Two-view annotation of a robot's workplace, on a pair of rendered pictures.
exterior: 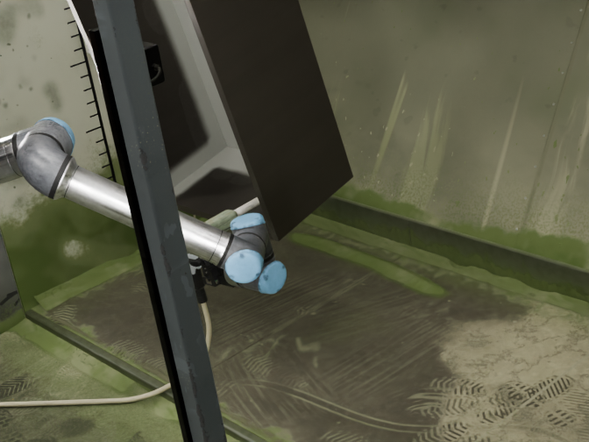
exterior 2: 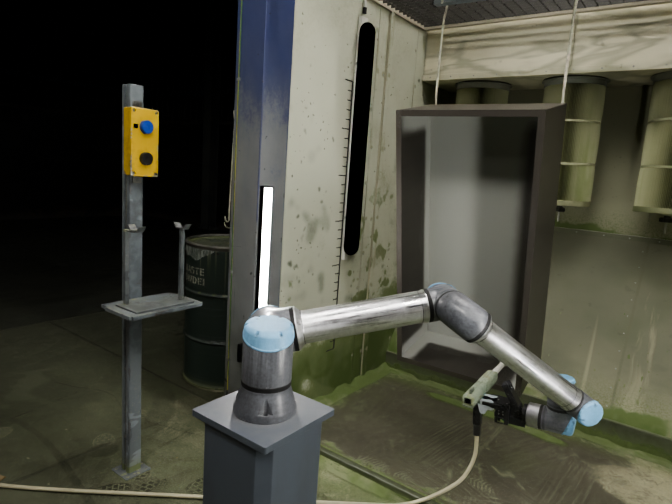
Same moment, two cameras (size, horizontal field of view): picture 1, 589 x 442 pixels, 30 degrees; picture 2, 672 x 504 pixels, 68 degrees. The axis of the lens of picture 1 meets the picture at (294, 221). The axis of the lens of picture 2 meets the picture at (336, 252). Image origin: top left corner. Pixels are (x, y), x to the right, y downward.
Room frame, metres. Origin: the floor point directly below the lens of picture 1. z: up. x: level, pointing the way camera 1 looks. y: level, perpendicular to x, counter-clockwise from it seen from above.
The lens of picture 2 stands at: (1.17, 1.41, 1.37)
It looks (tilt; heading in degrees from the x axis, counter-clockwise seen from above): 9 degrees down; 345
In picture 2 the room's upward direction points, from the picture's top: 4 degrees clockwise
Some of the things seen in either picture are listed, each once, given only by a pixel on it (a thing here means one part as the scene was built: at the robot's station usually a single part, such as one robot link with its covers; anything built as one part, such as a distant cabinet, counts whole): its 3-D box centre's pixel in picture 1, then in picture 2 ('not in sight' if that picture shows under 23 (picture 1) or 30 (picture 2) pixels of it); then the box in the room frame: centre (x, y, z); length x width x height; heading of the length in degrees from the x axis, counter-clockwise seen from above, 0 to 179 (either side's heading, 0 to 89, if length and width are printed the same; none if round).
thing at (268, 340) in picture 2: not in sight; (267, 349); (2.60, 1.21, 0.83); 0.17 x 0.15 x 0.18; 173
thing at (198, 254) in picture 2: not in sight; (230, 307); (4.37, 1.21, 0.44); 0.59 x 0.58 x 0.89; 19
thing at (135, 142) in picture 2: not in sight; (141, 142); (3.30, 1.64, 1.42); 0.12 x 0.06 x 0.26; 128
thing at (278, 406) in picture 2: not in sight; (265, 393); (2.59, 1.21, 0.69); 0.19 x 0.19 x 0.10
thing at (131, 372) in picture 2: not in sight; (132, 289); (3.35, 1.68, 0.82); 0.06 x 0.06 x 1.64; 38
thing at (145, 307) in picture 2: not in sight; (156, 264); (3.22, 1.57, 0.95); 0.26 x 0.15 x 0.32; 128
